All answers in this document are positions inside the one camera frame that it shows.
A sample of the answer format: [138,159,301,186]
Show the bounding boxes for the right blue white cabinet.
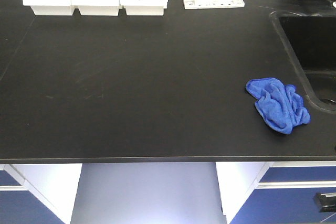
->
[216,161,335,223]

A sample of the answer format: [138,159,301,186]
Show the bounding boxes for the black lab sink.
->
[270,11,335,114]

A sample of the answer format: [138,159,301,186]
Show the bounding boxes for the blue white cabinet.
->
[1,164,82,223]
[216,161,335,223]

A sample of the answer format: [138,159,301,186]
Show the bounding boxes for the left blue white cabinet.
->
[1,164,82,223]

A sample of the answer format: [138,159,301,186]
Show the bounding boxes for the black drawer handle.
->
[313,193,335,212]

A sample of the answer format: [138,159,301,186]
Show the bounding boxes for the blue microfiber cloth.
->
[246,78,311,135]

